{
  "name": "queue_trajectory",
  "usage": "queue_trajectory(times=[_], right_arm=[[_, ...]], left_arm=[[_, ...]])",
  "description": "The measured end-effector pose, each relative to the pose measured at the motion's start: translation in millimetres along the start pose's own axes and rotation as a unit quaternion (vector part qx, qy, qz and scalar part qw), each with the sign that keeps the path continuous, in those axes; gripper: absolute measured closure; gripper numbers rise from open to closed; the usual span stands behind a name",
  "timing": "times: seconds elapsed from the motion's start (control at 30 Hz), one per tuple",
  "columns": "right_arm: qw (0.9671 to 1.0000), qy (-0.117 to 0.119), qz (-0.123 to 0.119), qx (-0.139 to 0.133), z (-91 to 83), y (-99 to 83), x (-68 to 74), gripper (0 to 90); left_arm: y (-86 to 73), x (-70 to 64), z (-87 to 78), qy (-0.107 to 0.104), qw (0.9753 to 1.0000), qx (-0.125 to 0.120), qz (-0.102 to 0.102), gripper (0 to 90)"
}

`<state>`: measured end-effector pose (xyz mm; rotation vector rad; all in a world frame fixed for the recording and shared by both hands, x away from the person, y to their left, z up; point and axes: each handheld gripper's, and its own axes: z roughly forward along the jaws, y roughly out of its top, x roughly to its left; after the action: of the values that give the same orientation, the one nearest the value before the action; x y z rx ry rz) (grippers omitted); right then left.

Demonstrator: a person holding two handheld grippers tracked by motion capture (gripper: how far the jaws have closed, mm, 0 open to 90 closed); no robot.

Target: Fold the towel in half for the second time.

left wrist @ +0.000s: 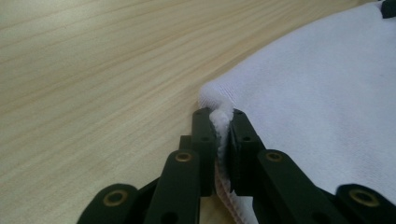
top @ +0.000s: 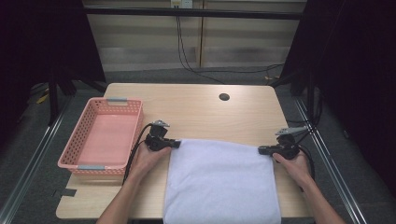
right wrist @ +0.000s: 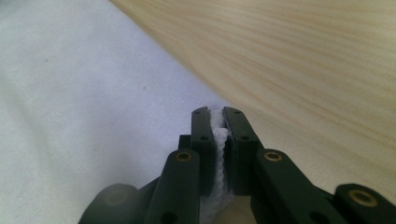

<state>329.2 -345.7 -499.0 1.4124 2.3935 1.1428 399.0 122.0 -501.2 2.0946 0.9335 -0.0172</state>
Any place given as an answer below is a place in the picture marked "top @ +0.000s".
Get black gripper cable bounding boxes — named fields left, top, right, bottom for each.
left=121, top=122, right=155, bottom=187
left=293, top=128, right=317, bottom=192

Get white printed blanket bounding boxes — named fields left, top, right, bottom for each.
left=162, top=138, right=283, bottom=224

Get person's left hand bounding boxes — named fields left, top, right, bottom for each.
left=130, top=143, right=173, bottom=182

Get white wall power outlet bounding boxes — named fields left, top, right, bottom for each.
left=170, top=0, right=194, bottom=9

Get grey tape piece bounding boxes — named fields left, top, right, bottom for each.
left=51, top=188, right=78, bottom=199

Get black floor cables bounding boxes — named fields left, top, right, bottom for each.
left=285, top=90, right=325, bottom=147

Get black hanging wall cable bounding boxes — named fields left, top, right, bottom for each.
left=175, top=15, right=285, bottom=85

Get metal floor rail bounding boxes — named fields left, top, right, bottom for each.
left=293, top=97, right=372, bottom=224
left=0, top=101, right=73, bottom=224

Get pink perforated plastic basket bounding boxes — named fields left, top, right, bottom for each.
left=57, top=97, right=145, bottom=177

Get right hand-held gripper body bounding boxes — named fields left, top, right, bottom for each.
left=273, top=125, right=309, bottom=161

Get black horizontal bar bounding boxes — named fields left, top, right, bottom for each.
left=83, top=7, right=304, bottom=21

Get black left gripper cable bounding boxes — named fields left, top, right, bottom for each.
left=121, top=122, right=155, bottom=187

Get black metal stand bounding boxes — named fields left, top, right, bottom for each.
left=47, top=69, right=61, bottom=127

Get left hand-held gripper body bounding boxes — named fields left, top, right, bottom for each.
left=144, top=119, right=176, bottom=153

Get yellow floor item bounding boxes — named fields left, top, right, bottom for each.
left=35, top=92, right=50, bottom=105

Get person's right hand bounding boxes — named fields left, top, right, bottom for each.
left=272, top=150, right=313, bottom=189

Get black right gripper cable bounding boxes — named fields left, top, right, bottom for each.
left=293, top=128, right=317, bottom=192

